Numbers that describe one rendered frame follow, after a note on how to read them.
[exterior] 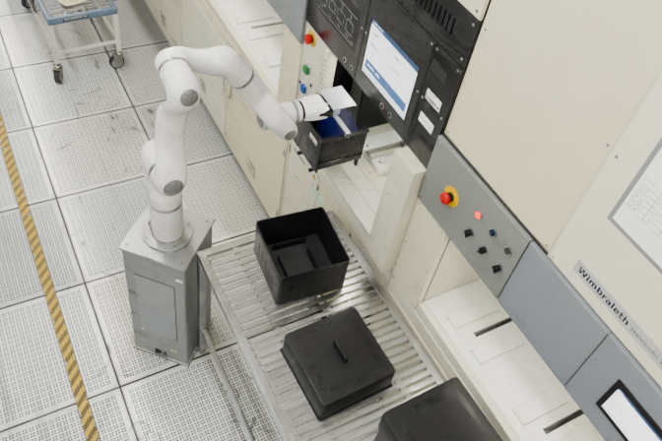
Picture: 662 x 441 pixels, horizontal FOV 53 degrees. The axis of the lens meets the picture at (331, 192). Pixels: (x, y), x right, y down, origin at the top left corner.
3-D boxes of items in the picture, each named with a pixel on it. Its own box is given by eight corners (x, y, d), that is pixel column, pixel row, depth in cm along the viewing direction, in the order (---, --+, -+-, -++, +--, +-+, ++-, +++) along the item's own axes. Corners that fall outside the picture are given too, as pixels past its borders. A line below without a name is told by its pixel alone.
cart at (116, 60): (17, 5, 474) (2, -59, 439) (91, -7, 496) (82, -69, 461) (55, 87, 422) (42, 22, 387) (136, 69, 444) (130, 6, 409)
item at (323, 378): (279, 348, 234) (282, 329, 225) (350, 319, 247) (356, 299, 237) (318, 421, 218) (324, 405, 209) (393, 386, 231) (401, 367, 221)
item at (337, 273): (317, 233, 272) (322, 206, 260) (344, 287, 256) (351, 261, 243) (252, 248, 262) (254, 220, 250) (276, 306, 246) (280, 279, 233)
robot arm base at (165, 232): (133, 242, 256) (129, 211, 243) (157, 208, 269) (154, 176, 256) (179, 258, 254) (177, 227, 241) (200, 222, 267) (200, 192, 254)
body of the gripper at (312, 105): (290, 109, 253) (316, 103, 257) (301, 127, 247) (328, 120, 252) (292, 94, 247) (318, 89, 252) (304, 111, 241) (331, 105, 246)
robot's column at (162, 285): (132, 347, 309) (117, 247, 254) (161, 300, 328) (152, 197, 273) (188, 367, 306) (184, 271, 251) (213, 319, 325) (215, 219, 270)
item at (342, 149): (290, 143, 277) (297, 83, 255) (332, 133, 286) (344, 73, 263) (316, 183, 264) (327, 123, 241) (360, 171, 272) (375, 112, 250)
